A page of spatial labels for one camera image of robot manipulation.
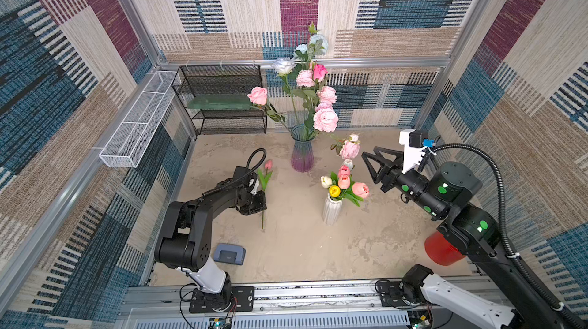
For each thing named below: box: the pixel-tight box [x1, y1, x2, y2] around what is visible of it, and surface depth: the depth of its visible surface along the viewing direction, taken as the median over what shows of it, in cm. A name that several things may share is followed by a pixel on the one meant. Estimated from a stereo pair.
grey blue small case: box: [213, 242, 246, 266], surface depth 83 cm
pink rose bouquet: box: [247, 22, 360, 160], surface depth 81 cm
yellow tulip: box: [328, 185, 341, 199], surface depth 65 cm
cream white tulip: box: [320, 175, 333, 189], surface depth 69 cm
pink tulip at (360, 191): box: [345, 182, 370, 207], surface depth 63 cm
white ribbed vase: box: [321, 192, 343, 226], surface depth 81 cm
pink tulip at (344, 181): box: [337, 173, 351, 190], surface depth 65 cm
